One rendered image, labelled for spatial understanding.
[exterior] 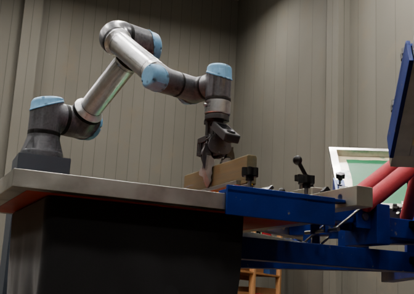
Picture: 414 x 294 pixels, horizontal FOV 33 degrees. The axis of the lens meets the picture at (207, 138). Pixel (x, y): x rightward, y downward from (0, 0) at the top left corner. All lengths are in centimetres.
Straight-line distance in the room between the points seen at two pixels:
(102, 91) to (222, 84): 63
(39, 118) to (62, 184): 105
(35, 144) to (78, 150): 938
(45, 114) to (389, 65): 673
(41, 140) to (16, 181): 103
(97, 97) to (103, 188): 103
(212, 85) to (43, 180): 69
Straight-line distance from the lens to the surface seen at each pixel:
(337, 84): 942
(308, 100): 1040
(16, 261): 183
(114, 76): 244
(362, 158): 369
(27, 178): 147
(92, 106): 253
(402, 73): 159
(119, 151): 1202
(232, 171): 182
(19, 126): 1158
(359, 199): 175
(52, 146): 249
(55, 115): 253
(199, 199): 158
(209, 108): 197
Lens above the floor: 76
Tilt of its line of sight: 13 degrees up
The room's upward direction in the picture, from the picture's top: 3 degrees clockwise
